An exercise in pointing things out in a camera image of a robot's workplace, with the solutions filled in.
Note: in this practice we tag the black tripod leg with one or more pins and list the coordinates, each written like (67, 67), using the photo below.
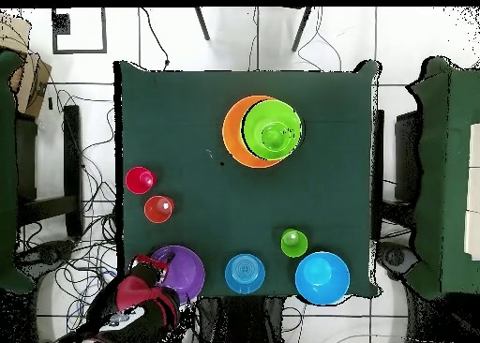
(202, 24)
(302, 28)

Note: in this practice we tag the green bowl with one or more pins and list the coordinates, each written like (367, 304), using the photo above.
(255, 118)

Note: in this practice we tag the black square floor frame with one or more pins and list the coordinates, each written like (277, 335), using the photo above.
(62, 24)

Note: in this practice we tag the plain green cup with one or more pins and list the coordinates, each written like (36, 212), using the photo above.
(294, 243)

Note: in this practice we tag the cardboard box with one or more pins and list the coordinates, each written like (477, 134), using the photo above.
(32, 84)

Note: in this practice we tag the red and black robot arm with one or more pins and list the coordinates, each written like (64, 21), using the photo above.
(142, 305)

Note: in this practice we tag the black stand frame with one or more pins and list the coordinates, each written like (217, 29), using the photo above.
(378, 140)
(73, 152)

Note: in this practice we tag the stepped green cup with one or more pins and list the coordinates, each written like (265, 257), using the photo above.
(275, 137)

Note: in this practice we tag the orange bowl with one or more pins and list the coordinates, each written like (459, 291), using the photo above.
(230, 133)

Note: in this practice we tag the grey base with knob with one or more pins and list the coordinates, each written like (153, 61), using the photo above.
(48, 255)

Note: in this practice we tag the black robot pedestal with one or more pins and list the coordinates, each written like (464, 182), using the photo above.
(240, 320)

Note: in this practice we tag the large blue bowl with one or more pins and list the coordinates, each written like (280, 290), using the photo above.
(321, 278)

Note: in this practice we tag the red cup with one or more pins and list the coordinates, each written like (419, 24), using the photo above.
(135, 180)

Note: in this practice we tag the dark green table cloth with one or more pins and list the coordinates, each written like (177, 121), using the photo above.
(168, 114)

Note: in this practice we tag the orange cup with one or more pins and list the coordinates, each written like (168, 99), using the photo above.
(155, 210)

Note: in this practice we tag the small blue bowl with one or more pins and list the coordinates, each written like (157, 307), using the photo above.
(245, 273)

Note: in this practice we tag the purple bowl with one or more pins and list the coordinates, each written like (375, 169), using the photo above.
(187, 271)

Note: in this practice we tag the green cloth covered side table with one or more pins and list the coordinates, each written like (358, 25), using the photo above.
(442, 170)
(7, 170)

